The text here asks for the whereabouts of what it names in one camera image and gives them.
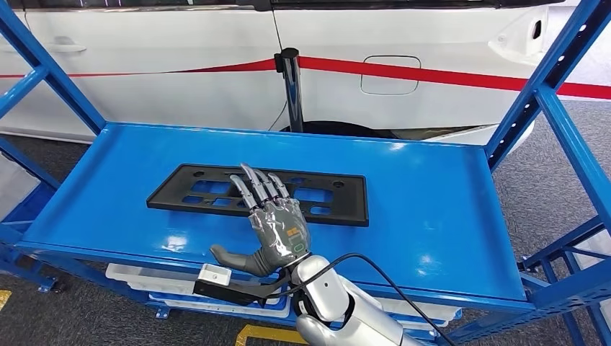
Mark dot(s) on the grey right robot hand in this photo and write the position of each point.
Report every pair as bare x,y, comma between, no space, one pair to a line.
279,234

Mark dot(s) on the long black plastic frame part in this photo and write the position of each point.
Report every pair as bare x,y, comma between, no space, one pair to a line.
343,200

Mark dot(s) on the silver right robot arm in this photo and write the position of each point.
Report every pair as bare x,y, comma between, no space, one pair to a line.
324,291

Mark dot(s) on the yellow floor tape square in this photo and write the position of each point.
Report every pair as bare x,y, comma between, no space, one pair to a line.
4,298
267,334

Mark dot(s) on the red barrier belt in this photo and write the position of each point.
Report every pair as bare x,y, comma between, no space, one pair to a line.
248,66
429,75

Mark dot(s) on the white car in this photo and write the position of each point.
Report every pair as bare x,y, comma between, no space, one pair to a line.
143,95

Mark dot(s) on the translucent white storage bin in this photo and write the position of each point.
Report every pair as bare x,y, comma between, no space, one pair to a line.
594,248
16,186

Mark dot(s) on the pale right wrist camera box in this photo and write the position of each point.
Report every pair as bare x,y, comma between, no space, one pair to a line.
215,275

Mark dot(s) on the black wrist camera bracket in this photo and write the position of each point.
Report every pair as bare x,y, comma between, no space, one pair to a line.
224,292

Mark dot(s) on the black stanchion post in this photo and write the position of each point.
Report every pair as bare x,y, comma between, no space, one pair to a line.
292,90

